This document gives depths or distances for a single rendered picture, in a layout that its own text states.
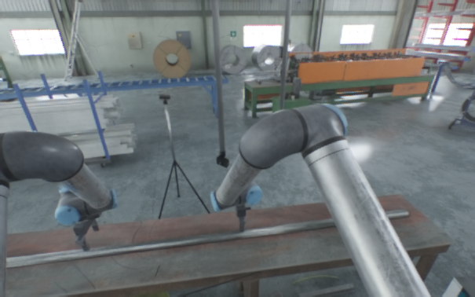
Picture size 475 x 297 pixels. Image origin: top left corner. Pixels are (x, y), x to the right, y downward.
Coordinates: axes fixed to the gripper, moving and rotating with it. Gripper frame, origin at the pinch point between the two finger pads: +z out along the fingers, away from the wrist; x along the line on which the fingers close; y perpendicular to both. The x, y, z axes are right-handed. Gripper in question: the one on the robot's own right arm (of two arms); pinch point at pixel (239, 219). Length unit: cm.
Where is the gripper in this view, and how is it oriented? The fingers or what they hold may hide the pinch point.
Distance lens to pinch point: 141.2
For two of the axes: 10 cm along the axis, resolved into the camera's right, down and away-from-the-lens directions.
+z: 0.1, 8.9, 4.5
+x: -1.5, -4.5, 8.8
